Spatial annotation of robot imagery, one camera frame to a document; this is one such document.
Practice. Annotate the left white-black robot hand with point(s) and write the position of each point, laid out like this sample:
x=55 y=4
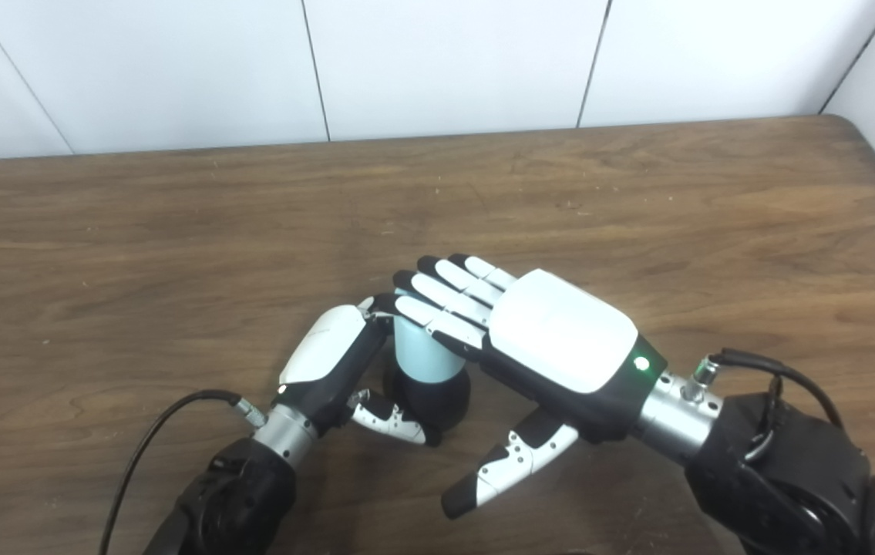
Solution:
x=325 y=354

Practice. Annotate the right white-black robot hand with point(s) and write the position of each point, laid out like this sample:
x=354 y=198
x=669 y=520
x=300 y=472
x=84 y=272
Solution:
x=560 y=331

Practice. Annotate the black flared nozzle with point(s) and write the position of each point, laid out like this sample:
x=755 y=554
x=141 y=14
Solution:
x=437 y=405

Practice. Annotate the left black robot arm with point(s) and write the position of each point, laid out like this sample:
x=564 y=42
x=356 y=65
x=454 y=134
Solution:
x=237 y=501

